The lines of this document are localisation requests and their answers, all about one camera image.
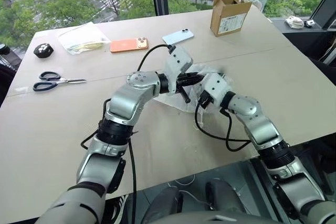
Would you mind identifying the translucent white drawstring bag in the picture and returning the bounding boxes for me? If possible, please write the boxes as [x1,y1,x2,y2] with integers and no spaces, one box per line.
[153,63,235,133]

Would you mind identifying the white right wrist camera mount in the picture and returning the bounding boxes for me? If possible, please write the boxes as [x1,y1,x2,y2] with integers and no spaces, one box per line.
[200,72,235,109]

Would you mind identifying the orange smartphone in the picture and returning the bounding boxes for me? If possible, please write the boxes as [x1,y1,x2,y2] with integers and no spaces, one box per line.
[109,37,150,54]

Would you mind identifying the black handled scissors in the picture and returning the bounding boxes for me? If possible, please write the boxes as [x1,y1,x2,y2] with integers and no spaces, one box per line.
[33,71,88,92]

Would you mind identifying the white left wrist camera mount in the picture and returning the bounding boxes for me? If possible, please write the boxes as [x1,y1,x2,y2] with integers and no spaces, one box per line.
[163,45,194,95]

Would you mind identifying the thin white floor cable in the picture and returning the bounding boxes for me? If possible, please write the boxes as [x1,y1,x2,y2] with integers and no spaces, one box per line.
[167,174,213,208]

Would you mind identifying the black chair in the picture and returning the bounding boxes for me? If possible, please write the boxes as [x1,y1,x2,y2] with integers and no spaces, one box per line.
[0,42,23,104]

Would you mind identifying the black round device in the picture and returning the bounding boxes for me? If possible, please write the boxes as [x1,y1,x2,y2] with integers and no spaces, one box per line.
[33,42,54,59]

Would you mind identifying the clear bag with yellow contents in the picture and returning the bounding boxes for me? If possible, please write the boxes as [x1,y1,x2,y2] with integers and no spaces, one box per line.
[57,21,111,56]

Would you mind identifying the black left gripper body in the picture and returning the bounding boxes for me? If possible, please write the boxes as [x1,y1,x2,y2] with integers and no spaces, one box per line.
[175,73,194,90]

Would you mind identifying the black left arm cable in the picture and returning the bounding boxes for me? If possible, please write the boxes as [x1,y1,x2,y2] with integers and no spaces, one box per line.
[80,43,176,224]

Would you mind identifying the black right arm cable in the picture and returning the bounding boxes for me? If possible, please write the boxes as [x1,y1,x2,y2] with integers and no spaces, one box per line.
[193,90,252,152]

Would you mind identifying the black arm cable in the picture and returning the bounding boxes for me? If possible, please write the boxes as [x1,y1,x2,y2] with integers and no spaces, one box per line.
[80,43,176,224]
[193,90,252,152]

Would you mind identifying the light blue smartphone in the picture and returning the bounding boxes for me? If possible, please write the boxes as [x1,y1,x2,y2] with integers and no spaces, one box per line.
[161,27,196,45]

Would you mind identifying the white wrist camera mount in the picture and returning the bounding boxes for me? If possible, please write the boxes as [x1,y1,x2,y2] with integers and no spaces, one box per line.
[200,72,235,109]
[163,45,194,95]

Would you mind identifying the white crumpled cloth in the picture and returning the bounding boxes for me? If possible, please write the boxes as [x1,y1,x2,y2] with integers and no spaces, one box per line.
[284,15,305,29]

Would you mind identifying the black monitor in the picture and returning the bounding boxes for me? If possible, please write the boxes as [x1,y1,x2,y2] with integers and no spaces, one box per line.
[309,0,336,32]

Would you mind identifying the open cardboard box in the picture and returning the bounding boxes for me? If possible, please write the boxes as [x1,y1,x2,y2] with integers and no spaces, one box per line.
[209,0,254,37]

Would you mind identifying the dark rounded robot leg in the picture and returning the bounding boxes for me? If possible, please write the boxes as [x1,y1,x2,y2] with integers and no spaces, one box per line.
[143,186,184,224]
[204,178,249,216]

